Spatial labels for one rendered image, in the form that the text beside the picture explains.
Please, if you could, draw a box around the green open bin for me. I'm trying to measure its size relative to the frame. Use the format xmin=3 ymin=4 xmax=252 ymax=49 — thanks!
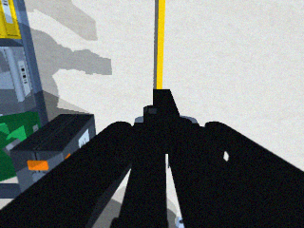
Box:
xmin=0 ymin=112 xmax=41 ymax=181

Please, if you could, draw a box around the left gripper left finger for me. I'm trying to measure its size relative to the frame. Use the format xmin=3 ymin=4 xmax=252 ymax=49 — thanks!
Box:
xmin=0 ymin=89 xmax=169 ymax=228

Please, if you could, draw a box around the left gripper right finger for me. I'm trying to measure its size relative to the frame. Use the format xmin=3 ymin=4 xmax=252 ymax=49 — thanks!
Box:
xmin=161 ymin=89 xmax=304 ymax=228

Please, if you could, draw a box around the yellow bar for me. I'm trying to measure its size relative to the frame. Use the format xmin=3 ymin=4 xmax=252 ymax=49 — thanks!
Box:
xmin=156 ymin=0 xmax=165 ymax=89

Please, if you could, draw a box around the grey metal shelf rack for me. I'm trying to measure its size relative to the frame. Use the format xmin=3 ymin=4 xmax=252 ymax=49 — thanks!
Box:
xmin=0 ymin=0 xmax=48 ymax=199

